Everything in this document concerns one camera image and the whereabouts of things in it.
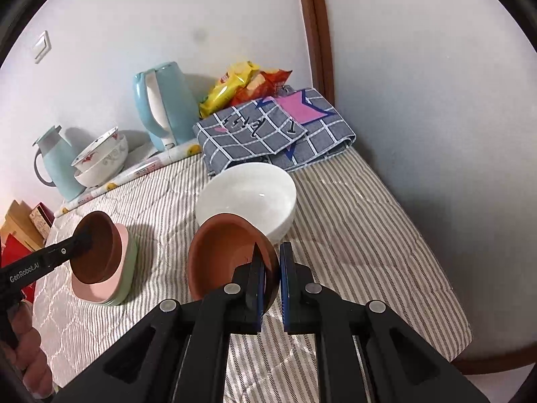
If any patterned gift box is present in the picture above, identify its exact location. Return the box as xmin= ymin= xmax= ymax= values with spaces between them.
xmin=29 ymin=202 xmax=55 ymax=240

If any small brown bowl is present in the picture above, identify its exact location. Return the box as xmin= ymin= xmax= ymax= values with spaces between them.
xmin=69 ymin=211 xmax=120 ymax=285
xmin=187 ymin=213 xmax=280 ymax=315

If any person's left hand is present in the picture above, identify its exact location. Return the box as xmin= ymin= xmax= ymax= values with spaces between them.
xmin=6 ymin=300 xmax=54 ymax=397

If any brown wooden door frame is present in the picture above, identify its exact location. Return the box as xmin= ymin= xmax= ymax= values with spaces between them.
xmin=293 ymin=0 xmax=335 ymax=101

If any striped tablecloth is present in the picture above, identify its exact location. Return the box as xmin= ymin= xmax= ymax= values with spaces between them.
xmin=31 ymin=145 xmax=473 ymax=403

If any brown cardboard box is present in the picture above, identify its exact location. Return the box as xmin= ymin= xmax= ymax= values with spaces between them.
xmin=0 ymin=199 xmax=45 ymax=257

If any floral patterned mat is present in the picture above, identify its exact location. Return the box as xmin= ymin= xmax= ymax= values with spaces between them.
xmin=54 ymin=140 xmax=203 ymax=218

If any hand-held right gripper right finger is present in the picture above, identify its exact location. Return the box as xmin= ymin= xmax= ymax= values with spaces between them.
xmin=280 ymin=241 xmax=489 ymax=403

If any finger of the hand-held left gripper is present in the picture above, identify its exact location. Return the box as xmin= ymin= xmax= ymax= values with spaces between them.
xmin=42 ymin=223 xmax=95 ymax=271

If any pink plate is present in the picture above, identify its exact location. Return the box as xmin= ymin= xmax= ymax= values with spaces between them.
xmin=71 ymin=223 xmax=131 ymax=305

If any orange snack bag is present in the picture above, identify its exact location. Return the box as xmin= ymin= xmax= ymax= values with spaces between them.
xmin=229 ymin=68 xmax=293 ymax=107

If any green plate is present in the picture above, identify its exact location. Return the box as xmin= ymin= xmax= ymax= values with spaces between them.
xmin=98 ymin=229 xmax=139 ymax=306

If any red box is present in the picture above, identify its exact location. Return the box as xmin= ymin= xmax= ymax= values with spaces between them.
xmin=0 ymin=233 xmax=36 ymax=303

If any light blue thermos jug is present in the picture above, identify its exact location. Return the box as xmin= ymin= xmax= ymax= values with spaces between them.
xmin=34 ymin=125 xmax=87 ymax=203

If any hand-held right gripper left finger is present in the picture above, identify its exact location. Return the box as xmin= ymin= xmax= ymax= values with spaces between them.
xmin=52 ymin=241 xmax=266 ymax=403

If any grey checked apron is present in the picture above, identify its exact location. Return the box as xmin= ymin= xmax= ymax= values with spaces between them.
xmin=193 ymin=87 xmax=357 ymax=177

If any white light switch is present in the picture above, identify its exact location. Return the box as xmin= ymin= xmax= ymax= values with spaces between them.
xmin=33 ymin=30 xmax=53 ymax=64

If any large white bowl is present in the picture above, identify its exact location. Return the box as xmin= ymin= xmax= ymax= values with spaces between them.
xmin=196 ymin=163 xmax=297 ymax=245

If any yellow snack bag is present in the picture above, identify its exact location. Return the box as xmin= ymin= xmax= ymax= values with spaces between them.
xmin=198 ymin=61 xmax=261 ymax=119

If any brown wooden baseboard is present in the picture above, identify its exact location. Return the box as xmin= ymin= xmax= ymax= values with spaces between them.
xmin=451 ymin=344 xmax=537 ymax=376

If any light blue electric kettle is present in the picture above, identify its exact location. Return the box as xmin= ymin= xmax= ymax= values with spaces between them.
xmin=133 ymin=61 xmax=201 ymax=152

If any white bowl with grey pattern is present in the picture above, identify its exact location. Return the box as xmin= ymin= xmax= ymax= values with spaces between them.
xmin=74 ymin=134 xmax=129 ymax=188

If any white bowl with red pattern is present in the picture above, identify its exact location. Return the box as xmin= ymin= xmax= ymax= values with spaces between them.
xmin=71 ymin=127 xmax=119 ymax=173

